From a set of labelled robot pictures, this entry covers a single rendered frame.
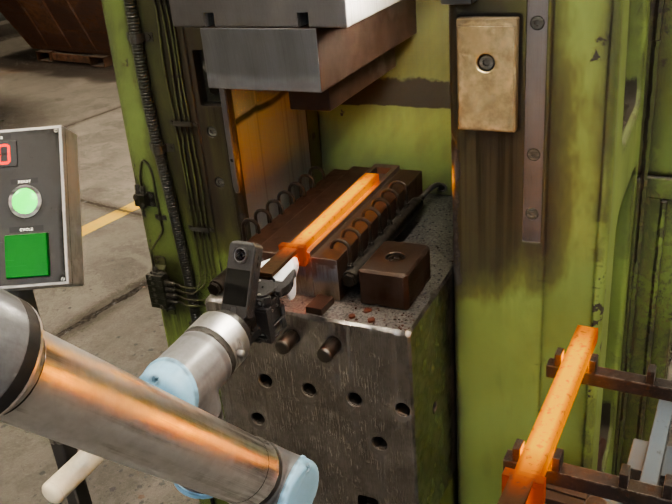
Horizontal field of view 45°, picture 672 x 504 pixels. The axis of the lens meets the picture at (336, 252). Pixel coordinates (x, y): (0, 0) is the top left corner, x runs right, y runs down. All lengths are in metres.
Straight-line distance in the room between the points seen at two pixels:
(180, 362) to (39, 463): 1.65
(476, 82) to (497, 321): 0.43
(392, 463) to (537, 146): 0.58
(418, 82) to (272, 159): 0.33
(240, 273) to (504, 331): 0.50
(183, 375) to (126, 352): 2.05
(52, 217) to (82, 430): 0.75
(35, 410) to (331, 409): 0.76
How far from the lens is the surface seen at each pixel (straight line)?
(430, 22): 1.66
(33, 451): 2.77
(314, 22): 1.21
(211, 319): 1.16
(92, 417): 0.79
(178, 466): 0.91
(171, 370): 1.08
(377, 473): 1.47
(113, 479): 2.56
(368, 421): 1.41
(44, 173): 1.51
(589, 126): 1.28
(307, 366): 1.39
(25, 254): 1.50
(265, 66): 1.27
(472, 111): 1.29
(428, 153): 1.74
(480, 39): 1.26
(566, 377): 1.12
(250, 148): 1.57
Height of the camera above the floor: 1.59
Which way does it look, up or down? 26 degrees down
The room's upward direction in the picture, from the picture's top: 5 degrees counter-clockwise
